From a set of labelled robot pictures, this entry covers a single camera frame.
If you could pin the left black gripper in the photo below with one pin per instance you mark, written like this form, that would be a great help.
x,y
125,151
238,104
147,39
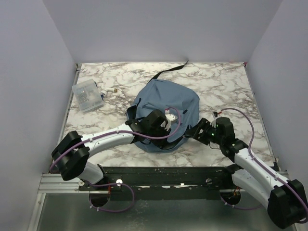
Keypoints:
x,y
160,143

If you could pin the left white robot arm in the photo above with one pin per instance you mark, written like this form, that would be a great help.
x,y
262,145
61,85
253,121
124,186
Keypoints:
x,y
71,156

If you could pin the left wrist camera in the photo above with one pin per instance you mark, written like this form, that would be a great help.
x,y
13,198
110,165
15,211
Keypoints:
x,y
171,118

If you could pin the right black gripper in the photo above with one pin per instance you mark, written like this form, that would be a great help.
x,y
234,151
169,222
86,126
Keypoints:
x,y
195,131

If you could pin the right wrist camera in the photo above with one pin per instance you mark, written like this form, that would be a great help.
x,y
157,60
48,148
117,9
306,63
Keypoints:
x,y
215,115

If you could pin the aluminium mounting rail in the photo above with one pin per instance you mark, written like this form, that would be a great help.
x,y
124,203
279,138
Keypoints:
x,y
145,177

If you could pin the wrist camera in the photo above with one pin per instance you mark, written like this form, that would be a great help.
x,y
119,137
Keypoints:
x,y
171,118
215,115

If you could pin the clear plastic storage box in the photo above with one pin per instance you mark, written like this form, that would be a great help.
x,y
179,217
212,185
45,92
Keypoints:
x,y
87,95

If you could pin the white plastic fitting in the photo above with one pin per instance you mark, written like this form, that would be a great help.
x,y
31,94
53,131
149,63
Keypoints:
x,y
104,92

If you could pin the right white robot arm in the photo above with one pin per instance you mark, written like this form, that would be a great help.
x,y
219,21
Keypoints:
x,y
285,200

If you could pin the blue student backpack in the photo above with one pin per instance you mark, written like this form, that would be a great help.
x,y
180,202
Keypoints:
x,y
164,94

